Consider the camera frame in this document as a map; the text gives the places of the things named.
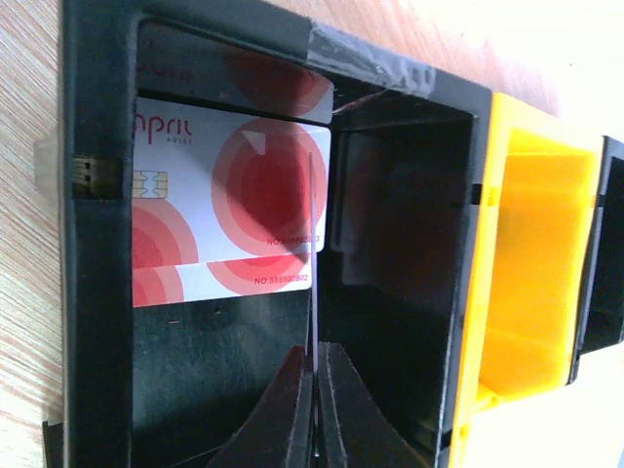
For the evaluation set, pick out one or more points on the black bin left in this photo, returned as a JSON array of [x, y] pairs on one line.
[[169, 385]]

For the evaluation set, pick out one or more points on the red white card in bin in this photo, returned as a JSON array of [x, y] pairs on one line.
[[224, 204]]

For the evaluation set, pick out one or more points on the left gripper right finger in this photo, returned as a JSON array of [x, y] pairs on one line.
[[353, 431]]

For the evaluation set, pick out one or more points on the black bin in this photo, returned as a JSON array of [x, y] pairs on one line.
[[600, 312], [169, 385]]

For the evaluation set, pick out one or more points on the yellow bin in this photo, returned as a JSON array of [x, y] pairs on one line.
[[537, 205]]

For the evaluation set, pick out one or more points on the black bin right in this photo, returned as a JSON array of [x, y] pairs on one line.
[[600, 312]]

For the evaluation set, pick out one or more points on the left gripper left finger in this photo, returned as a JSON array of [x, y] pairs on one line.
[[278, 433]]

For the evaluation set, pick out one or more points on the red white circle card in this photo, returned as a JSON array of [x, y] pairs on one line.
[[313, 259]]

